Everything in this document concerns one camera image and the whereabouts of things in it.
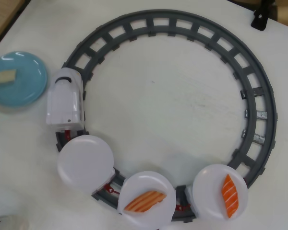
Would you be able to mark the white toy Shinkansen locomotive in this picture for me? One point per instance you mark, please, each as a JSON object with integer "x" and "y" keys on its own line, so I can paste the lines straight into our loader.
{"x": 64, "y": 100}

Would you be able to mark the orange striped shrimp sushi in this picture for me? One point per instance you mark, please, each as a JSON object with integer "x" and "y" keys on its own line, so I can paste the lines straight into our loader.
{"x": 146, "y": 197}

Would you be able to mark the orange salmon sushi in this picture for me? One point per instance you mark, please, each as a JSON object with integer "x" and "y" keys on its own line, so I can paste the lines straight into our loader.
{"x": 230, "y": 196}

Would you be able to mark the blue round dish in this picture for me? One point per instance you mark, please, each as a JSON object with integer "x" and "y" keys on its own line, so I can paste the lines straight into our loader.
{"x": 24, "y": 88}

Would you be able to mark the pale beige sushi piece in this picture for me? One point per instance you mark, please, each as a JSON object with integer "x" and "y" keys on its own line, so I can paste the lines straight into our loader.
{"x": 2, "y": 77}

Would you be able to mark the white plate wagon with shrimp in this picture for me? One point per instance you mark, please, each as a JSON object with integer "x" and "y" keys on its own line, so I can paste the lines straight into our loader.
{"x": 144, "y": 187}

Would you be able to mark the empty white round plate wagon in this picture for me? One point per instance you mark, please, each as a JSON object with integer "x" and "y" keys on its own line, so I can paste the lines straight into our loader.
{"x": 84, "y": 163}

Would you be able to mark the red wagon coupling hook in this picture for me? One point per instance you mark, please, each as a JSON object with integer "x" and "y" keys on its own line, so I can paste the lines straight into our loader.
{"x": 68, "y": 134}
{"x": 110, "y": 190}
{"x": 183, "y": 207}

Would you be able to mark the white plate wagon with salmon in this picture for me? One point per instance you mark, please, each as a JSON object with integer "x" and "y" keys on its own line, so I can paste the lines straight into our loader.
{"x": 211, "y": 191}

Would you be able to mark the grey circular toy train track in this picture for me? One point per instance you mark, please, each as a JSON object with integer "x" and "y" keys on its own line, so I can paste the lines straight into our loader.
{"x": 254, "y": 57}

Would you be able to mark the black table clamp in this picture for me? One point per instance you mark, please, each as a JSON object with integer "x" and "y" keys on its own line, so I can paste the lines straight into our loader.
{"x": 259, "y": 19}

